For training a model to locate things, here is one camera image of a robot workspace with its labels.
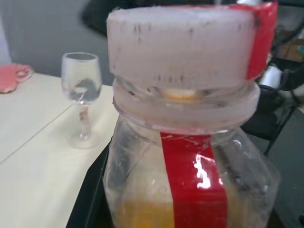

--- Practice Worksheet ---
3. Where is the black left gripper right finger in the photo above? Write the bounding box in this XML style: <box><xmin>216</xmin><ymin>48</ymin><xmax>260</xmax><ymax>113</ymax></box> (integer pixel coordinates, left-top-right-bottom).
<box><xmin>270</xmin><ymin>207</ymin><xmax>304</xmax><ymax>228</ymax></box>

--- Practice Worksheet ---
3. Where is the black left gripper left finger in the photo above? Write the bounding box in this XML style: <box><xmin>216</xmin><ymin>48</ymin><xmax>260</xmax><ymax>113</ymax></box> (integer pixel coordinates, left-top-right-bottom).
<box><xmin>66</xmin><ymin>142</ymin><xmax>113</xmax><ymax>228</ymax></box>

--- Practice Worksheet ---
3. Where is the clear plastic bottle red tape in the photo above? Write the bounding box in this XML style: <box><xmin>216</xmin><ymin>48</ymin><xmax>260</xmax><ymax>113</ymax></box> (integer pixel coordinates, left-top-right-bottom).
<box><xmin>102</xmin><ymin>0</ymin><xmax>282</xmax><ymax>228</ymax></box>

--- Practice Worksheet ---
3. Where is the clear wine glass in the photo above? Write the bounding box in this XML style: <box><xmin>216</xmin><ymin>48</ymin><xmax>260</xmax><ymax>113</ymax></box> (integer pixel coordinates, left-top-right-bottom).
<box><xmin>60</xmin><ymin>52</ymin><xmax>103</xmax><ymax>150</ymax></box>

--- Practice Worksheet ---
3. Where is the black chair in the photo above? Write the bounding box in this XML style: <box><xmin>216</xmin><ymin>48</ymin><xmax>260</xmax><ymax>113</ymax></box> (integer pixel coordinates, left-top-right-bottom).
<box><xmin>241</xmin><ymin>57</ymin><xmax>304</xmax><ymax>156</ymax></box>

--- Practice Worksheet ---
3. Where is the pink knitted coaster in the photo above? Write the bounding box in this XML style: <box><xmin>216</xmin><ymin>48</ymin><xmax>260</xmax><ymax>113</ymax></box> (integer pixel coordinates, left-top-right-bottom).
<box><xmin>0</xmin><ymin>62</ymin><xmax>33</xmax><ymax>94</ymax></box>

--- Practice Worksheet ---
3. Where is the brown cardboard box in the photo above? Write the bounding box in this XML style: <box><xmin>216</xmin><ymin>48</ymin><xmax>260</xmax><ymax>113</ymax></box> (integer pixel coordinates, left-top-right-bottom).
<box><xmin>280</xmin><ymin>37</ymin><xmax>304</xmax><ymax>59</ymax></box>

